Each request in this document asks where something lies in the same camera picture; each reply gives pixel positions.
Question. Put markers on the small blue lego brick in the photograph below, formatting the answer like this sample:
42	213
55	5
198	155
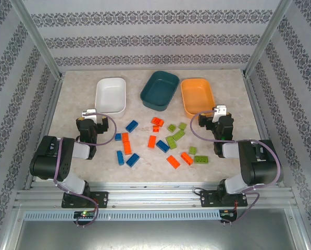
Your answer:
118	137

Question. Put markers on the small green lego brick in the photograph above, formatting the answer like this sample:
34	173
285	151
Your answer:
182	126
192	150
172	127

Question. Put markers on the orange plastic container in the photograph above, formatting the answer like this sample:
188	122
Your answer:
197	96

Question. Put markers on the small orange lego brick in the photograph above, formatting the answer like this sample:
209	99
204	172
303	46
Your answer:
155	129
125	137

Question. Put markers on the white plastic container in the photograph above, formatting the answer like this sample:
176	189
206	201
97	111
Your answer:
111	96

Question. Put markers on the large green lego brick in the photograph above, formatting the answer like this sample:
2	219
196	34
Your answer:
201	159

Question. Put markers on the wide orange lego brick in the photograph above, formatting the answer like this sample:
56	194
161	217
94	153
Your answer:
157	121

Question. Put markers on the teal plastic container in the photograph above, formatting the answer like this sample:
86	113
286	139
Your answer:
159	91

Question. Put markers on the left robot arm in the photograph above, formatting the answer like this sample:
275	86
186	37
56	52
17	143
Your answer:
51	159

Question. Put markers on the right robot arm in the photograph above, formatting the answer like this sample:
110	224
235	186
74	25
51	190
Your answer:
259	166

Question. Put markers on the left circuit board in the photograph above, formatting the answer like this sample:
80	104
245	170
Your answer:
85	214

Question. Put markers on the circuit board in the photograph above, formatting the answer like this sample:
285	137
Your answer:
85	214
228	214

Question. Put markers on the right circuit board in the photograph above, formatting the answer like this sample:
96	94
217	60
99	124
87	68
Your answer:
228	214

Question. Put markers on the grey metal panel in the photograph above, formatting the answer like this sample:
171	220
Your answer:
155	237

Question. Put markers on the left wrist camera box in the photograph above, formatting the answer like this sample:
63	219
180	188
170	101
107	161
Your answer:
90	114

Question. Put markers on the right aluminium side rail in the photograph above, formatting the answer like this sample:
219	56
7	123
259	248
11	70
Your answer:
254	100

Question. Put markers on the aluminium side rail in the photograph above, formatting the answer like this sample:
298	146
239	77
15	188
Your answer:
53	100
254	100

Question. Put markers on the left aluminium side rail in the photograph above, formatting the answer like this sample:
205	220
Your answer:
53	100

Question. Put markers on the left black mount plate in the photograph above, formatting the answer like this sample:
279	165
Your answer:
100	199

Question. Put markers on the black mount plate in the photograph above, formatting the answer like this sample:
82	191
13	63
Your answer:
207	199
100	199

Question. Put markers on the right black mount plate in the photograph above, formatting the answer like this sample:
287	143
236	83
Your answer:
207	199

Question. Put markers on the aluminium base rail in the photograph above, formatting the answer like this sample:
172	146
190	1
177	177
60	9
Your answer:
155	198

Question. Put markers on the right aluminium frame post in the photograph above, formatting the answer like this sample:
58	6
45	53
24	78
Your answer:
268	36

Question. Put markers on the aluminium frame post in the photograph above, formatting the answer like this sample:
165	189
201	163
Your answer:
268	36
35	36

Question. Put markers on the left aluminium frame post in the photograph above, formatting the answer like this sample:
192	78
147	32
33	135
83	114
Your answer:
35	36

